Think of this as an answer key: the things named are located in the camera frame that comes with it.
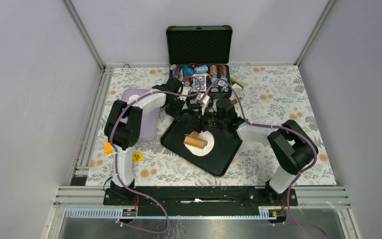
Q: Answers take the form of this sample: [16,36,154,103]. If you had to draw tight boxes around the yellow round token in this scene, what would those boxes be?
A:
[132,152,143,163]

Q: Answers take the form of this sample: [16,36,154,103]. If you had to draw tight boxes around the wooden rolling pin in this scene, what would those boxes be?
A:
[184,131,207,149]

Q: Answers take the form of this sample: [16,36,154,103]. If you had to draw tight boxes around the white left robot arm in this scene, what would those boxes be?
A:
[104,77,191,205]

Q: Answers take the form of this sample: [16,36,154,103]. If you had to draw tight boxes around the small white dough piece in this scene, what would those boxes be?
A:
[128,95,140,101]

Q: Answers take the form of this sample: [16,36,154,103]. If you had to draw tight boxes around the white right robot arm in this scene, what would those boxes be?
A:
[197,94,318,205]

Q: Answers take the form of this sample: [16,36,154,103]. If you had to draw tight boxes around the black baking tray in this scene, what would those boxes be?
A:
[160,109,242,177]

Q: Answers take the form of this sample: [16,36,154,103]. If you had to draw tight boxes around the blue playing card deck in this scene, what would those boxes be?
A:
[192,74,206,92]

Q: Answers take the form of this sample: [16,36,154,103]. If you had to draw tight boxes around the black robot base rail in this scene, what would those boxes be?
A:
[103,186,298,208]

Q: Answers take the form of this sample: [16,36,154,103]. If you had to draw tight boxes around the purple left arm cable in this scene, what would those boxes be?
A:
[109,76,205,235]

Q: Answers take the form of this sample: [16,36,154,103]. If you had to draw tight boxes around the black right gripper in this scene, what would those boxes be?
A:
[186,107,227,135]

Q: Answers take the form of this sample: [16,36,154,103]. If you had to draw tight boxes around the black poker chip case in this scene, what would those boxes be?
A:
[166,25,233,110]

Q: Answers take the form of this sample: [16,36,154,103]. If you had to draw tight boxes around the purple plastic tray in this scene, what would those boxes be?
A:
[121,89,160,141]

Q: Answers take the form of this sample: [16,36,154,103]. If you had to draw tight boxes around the white dough disc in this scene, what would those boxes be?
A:
[184,131,214,156]

